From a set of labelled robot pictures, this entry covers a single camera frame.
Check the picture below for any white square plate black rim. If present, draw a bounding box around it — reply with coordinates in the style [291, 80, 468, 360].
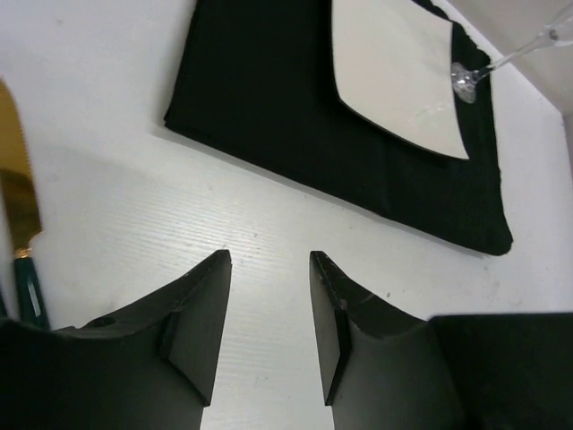
[331, 0, 469, 160]

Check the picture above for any clear wine glass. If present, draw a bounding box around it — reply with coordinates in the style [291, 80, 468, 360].
[450, 2, 572, 104]

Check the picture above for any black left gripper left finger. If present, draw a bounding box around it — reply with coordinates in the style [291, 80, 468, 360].
[1, 250, 232, 429]

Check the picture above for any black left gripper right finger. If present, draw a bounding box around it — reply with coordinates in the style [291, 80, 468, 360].
[310, 251, 572, 429]

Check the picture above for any gold knife green handle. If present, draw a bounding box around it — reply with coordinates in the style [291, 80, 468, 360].
[1, 82, 51, 331]

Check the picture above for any gold fork green handle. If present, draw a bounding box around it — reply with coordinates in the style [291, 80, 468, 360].
[0, 289, 9, 318]

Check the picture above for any black cloth placemat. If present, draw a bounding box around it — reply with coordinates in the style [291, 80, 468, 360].
[165, 1, 513, 255]

